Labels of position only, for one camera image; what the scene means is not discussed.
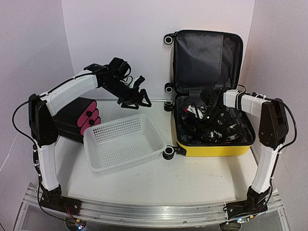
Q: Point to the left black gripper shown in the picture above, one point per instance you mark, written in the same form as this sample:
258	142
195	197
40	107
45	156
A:
132	100

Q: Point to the white plastic basket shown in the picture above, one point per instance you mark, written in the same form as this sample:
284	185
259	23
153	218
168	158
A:
122	143

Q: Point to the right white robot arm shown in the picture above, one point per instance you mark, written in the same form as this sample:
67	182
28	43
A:
272	132

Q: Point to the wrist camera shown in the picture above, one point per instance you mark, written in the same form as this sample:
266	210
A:
136	82
198	112

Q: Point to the yellow Pikachu suitcase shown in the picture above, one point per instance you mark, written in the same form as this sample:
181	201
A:
204	60

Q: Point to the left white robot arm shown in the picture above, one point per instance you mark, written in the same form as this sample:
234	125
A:
43	107

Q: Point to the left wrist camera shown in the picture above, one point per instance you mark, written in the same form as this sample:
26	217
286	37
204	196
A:
136	82

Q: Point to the black pink drawer organizer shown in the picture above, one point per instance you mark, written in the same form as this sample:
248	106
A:
76	117

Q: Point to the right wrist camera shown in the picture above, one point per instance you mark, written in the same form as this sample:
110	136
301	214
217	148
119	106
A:
198	112

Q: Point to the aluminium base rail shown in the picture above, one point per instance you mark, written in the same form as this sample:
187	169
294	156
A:
155	216

